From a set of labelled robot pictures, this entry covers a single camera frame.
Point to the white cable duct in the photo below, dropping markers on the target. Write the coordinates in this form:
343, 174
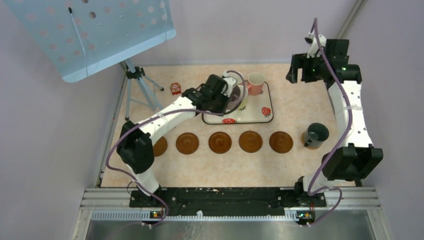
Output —
147, 216

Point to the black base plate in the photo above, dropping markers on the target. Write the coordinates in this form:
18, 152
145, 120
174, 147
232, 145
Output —
226, 201

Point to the pale pink mug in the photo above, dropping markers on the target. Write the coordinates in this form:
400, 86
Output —
238, 77

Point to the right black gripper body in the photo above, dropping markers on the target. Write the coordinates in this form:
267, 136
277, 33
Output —
315, 65

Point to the small red toy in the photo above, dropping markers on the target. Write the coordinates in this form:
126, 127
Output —
175, 88

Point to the strawberry enamel tray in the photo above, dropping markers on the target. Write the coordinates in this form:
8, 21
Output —
254, 110

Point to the salmon pink mug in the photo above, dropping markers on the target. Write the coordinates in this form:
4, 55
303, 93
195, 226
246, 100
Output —
255, 83

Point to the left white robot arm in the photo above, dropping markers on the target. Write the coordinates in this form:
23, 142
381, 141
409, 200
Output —
137, 140

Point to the blue perforated board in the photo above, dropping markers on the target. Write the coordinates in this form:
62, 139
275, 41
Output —
83, 37

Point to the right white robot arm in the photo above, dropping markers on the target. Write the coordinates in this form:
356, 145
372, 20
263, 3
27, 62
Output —
354, 156

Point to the light blue tripod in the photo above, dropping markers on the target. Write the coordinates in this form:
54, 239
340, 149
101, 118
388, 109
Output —
140, 88

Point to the purple mug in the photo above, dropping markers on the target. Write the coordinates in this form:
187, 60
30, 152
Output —
234, 99

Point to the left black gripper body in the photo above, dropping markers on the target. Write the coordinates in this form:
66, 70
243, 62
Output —
219, 102

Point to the brown wooden coaster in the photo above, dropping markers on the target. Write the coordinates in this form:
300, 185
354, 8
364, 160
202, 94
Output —
281, 142
250, 141
187, 143
160, 147
220, 142

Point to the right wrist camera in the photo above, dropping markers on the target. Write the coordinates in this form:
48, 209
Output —
314, 50

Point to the yellow green mug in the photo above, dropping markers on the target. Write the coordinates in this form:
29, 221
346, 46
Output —
243, 95

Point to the woven rattan coaster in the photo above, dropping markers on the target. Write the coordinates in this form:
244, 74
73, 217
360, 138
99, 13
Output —
304, 139

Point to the dark green mug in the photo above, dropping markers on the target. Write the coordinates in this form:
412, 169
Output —
316, 132

